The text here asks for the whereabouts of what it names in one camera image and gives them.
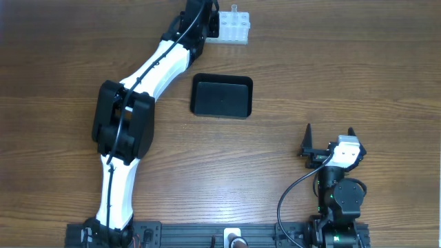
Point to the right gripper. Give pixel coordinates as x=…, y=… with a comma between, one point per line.
x=318, y=162

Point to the clear test tube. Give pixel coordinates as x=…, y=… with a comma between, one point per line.
x=234, y=10

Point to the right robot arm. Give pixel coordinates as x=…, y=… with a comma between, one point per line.
x=346, y=196

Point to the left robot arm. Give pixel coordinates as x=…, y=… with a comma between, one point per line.
x=120, y=193

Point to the black tray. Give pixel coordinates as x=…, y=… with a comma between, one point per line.
x=220, y=100

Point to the white test tube rack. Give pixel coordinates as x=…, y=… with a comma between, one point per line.
x=237, y=31

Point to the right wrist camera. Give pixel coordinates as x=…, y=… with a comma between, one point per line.
x=346, y=151

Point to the mounting rail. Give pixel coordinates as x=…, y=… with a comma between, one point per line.
x=193, y=236

